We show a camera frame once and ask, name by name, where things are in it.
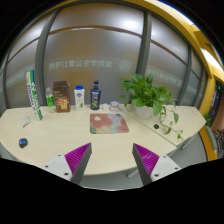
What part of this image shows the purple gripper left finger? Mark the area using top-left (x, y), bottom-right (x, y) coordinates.
top-left (42, 142), bottom-right (93, 185)

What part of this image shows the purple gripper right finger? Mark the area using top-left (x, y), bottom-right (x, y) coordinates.
top-left (131, 143), bottom-right (183, 186)

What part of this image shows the floral mouse pad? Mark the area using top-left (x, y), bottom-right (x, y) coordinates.
top-left (90, 113), bottom-right (129, 134)

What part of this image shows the black computer mouse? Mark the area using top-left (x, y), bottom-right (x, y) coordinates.
top-left (19, 138), bottom-right (28, 148)

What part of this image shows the potted green pothos plant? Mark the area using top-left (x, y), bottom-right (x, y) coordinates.
top-left (119, 73), bottom-right (183, 140)

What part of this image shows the crumpled white tissue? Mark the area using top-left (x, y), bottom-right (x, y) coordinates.
top-left (101, 103), bottom-right (109, 111)

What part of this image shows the small pink lidded jar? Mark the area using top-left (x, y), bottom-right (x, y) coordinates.
top-left (110, 101), bottom-right (119, 112)

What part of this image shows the clear plastic water bottle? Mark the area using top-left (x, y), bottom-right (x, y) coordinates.
top-left (46, 87), bottom-right (56, 113)

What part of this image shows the small white packet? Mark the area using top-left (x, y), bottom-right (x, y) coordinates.
top-left (20, 116), bottom-right (31, 127)

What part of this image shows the white lotion bottle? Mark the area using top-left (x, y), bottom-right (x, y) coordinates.
top-left (74, 85), bottom-right (85, 111)

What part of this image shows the dark blue shampoo bottle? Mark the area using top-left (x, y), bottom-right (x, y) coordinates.
top-left (90, 80), bottom-right (101, 110)

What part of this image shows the brown carton box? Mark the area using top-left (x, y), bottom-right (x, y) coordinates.
top-left (53, 81), bottom-right (70, 113)

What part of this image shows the green white shuttlecock tube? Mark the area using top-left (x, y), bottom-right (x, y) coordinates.
top-left (26, 70), bottom-right (43, 121)

